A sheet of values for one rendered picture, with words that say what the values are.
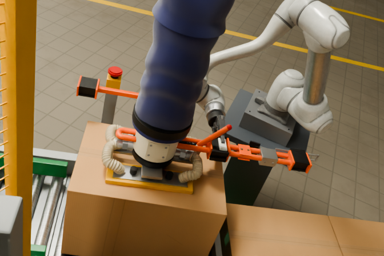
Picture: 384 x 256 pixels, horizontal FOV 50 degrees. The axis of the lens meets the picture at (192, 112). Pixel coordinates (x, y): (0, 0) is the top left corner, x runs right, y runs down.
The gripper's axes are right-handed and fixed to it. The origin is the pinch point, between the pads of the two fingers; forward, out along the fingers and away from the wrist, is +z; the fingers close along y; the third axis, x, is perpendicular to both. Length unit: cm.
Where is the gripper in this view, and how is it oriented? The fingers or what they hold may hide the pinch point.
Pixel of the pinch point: (220, 148)
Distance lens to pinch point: 168.5
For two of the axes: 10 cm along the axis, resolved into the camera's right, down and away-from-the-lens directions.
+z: 0.5, 6.1, -7.9
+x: -9.7, -1.7, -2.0
